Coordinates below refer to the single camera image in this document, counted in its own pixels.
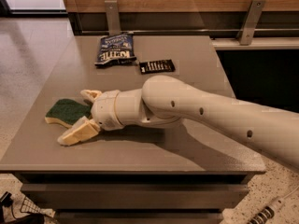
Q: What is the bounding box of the green and yellow sponge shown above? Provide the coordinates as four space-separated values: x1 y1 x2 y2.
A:
45 99 91 128

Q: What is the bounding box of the black snack wrapper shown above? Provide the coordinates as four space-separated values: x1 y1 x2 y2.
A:
139 60 176 74

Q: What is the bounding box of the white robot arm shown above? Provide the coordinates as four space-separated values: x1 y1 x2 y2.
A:
58 76 299 167

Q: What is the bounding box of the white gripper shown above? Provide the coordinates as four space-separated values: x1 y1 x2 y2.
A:
58 90 123 146

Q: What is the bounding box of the black wire basket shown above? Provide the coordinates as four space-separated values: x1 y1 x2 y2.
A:
20 197 42 214

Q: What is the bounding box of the metal bracket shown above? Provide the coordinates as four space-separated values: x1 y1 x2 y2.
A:
105 0 121 35
237 0 266 46

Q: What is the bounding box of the blue Kettle chips bag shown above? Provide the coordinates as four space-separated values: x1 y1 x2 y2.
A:
94 34 136 67

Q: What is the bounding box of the left metal bracket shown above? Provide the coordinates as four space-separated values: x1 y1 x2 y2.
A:
105 0 121 35

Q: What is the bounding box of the right metal bracket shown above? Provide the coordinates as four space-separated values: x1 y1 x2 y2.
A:
237 0 266 46

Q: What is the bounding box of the white power strip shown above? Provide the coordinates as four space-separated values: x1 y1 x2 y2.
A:
247 186 299 224

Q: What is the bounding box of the grey drawer cabinet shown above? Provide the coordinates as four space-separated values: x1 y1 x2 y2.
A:
1 36 265 224

